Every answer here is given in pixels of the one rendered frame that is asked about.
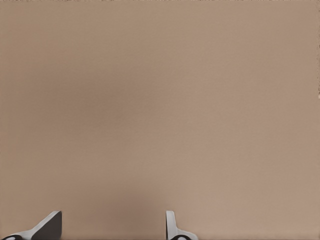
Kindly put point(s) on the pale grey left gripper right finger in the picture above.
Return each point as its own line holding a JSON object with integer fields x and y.
{"x": 171, "y": 226}

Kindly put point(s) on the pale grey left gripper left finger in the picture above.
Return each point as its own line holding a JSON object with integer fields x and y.
{"x": 49, "y": 228}

